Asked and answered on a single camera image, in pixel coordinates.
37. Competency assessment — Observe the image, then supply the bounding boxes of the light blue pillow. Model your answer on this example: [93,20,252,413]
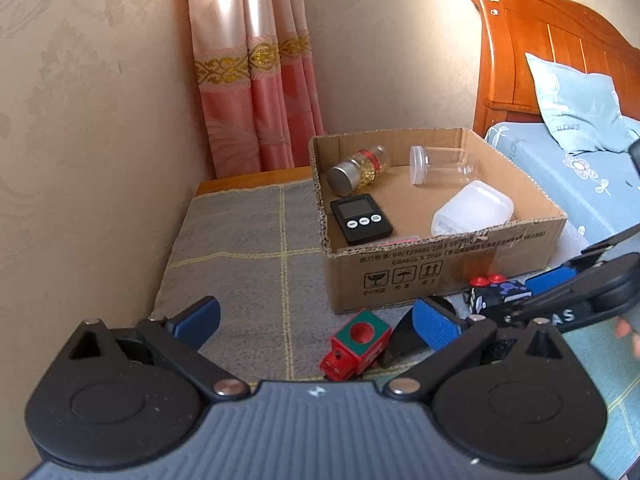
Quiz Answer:
[525,52,640,156]

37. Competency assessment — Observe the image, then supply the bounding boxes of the checked table cloth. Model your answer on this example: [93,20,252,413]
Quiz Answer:
[152,178,601,386]

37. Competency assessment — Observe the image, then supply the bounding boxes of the red wooden toy train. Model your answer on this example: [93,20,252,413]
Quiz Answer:
[320,310,392,382]

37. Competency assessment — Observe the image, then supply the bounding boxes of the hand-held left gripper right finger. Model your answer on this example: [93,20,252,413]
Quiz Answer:
[382,296,577,404]

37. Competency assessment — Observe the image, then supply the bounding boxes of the cardboard box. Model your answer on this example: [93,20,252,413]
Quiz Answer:
[308,127,568,315]

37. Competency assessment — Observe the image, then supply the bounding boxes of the person's right hand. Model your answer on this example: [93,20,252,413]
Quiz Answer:
[615,316,640,361]

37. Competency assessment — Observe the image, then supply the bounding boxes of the clear plastic jar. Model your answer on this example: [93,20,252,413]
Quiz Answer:
[409,145,481,187]

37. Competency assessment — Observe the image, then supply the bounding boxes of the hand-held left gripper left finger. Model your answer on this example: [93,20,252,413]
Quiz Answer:
[66,296,251,404]

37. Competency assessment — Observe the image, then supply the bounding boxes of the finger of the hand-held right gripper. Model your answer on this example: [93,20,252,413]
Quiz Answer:
[500,277,596,328]
[527,225,640,295]

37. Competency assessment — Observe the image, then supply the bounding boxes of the pink curtain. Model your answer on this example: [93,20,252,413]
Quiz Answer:
[186,0,326,179]

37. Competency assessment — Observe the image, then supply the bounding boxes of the capsule bottle with silver cap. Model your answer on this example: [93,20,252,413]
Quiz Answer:
[327,145,392,196]

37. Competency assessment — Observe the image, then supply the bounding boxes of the white bottle with green label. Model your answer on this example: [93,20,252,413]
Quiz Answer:
[431,180,516,237]

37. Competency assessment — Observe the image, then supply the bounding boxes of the black oblong object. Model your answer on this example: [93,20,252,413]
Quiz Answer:
[380,296,468,366]

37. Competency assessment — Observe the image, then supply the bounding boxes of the black cube toy red buttons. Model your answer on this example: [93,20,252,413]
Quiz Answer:
[462,273,531,318]

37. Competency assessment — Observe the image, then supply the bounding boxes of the blue floral bed sheet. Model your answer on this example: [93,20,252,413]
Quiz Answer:
[482,120,640,261]

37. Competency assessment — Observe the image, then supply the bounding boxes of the black digital timer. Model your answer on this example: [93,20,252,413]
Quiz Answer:
[330,193,394,247]

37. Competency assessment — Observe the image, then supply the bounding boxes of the wooden bed headboard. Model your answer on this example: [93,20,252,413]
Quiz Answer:
[467,0,640,136]

